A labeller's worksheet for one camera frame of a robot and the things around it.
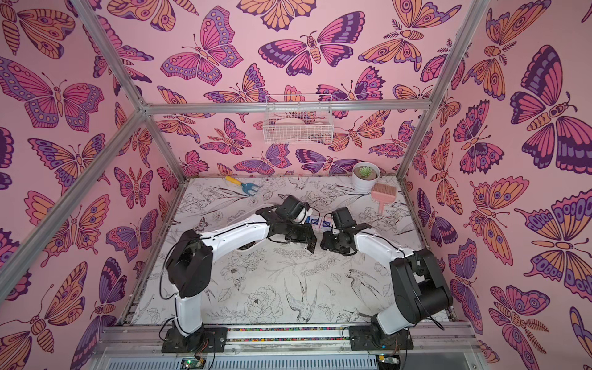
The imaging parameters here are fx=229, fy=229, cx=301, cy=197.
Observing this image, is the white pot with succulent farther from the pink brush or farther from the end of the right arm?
the end of the right arm

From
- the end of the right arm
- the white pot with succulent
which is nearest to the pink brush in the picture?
the white pot with succulent

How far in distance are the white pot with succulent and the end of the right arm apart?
0.36 meters

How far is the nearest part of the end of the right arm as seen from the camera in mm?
662

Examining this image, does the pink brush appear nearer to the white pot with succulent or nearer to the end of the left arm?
the white pot with succulent

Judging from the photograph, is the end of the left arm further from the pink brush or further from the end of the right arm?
the pink brush

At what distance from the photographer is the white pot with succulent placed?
3.55 feet

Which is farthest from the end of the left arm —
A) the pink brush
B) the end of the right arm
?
the pink brush
